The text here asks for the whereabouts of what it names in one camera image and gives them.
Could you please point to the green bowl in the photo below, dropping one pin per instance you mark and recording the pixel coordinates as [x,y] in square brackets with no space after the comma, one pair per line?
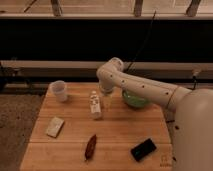
[134,101]

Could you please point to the black smartphone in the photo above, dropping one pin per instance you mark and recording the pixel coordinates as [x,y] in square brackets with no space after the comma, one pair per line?
[143,149]

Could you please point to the small white labelled bottle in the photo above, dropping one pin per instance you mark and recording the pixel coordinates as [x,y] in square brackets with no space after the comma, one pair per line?
[95,106]

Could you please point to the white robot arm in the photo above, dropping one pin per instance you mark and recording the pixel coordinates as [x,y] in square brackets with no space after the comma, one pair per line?
[193,109]

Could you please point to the wooden table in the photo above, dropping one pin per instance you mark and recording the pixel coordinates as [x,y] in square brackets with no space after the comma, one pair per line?
[121,129]

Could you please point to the white sponge block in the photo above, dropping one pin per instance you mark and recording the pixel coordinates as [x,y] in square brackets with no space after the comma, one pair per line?
[54,127]

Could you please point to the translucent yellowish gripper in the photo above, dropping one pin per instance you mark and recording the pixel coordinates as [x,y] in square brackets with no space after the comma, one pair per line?
[106,101]

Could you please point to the translucent plastic cup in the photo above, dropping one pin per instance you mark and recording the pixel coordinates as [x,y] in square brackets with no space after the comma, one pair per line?
[59,90]

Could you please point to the brown dried pod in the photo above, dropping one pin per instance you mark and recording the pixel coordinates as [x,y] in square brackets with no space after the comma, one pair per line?
[90,148]

